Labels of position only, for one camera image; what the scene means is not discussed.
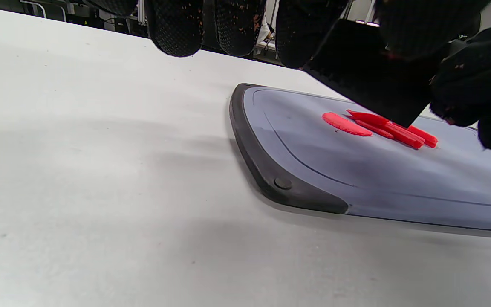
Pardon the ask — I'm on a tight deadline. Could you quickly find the person's right hand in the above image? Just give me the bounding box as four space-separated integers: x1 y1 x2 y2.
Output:
429 13 491 159

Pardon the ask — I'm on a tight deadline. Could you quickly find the person's left hand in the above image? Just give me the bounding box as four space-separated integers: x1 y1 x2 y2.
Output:
88 0 491 69

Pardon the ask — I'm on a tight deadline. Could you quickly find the black cleaver knife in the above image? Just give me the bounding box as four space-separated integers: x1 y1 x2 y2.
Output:
303 19 451 127

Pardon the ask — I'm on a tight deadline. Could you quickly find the pile of red plasticine strips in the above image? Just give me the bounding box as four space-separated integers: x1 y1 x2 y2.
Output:
347 110 439 150

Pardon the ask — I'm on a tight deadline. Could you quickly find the grey cutting board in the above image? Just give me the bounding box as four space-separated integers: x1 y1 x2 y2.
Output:
229 83 491 239

